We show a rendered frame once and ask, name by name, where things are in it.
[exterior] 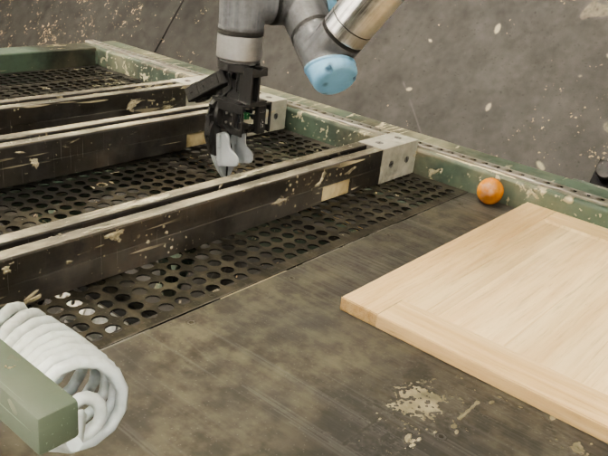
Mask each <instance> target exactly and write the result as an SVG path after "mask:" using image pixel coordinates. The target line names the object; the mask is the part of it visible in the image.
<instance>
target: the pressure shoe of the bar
mask: <svg viewBox="0 0 608 456"><path fill-rule="evenodd" d="M349 180H350V178H349V179H347V180H344V181H341V182H338V183H335V184H332V185H327V186H324V187H323V191H322V199H321V202H323V201H325V200H328V199H330V198H333V197H336V196H339V195H343V194H346V193H347V192H348V187H349Z"/></svg>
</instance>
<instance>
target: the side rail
mask: <svg viewBox="0 0 608 456"><path fill-rule="evenodd" d="M95 51H96V48H95V47H92V46H89V45H87V44H84V43H65V44H50V45H35V46H22V47H7V48H0V73H10V72H21V71H40V70H50V69H60V68H70V67H81V66H91V65H96V61H95V58H96V54H95Z"/></svg>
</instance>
